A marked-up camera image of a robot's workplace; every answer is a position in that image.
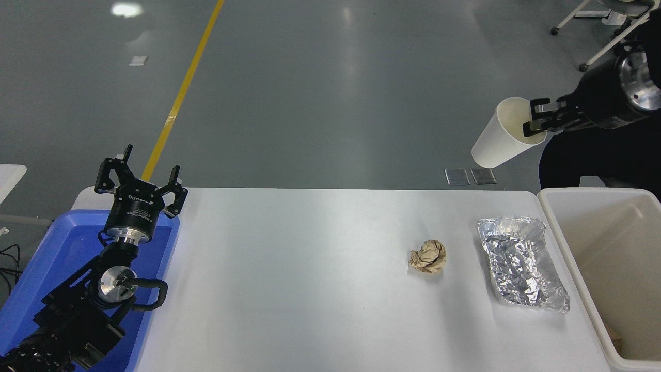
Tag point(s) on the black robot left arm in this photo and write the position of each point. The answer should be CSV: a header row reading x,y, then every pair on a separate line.
x,y
77,315

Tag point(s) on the white paper cup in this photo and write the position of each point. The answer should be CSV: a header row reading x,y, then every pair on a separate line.
x,y
496,144

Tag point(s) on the crumpled silver foil tray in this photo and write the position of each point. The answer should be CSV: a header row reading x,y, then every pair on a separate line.
x,y
521,263

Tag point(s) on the blue plastic tray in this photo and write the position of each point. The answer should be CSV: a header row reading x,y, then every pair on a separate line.
x,y
57,248

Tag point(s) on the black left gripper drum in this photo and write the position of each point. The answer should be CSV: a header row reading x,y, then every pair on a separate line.
x,y
135,209

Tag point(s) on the crumpled tan paper ball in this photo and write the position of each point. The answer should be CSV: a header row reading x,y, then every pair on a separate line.
x,y
427,257

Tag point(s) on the small white floor patch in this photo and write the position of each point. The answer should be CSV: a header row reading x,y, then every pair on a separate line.
x,y
138,60

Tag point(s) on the standing person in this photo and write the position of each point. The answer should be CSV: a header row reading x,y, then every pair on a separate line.
x,y
599,155

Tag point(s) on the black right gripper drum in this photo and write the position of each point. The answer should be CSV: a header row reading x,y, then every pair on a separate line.
x,y
604,101

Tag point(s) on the small white side table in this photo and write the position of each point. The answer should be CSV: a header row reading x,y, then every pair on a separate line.
x,y
10,181

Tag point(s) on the grey floor plate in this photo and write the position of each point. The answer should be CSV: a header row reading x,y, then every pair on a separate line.
x,y
484,176
457,176

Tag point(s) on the large pale plastic bin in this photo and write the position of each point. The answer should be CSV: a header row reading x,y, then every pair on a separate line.
x,y
619,258

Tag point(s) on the white wheeled chair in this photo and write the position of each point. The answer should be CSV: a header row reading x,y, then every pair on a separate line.
x,y
609,44

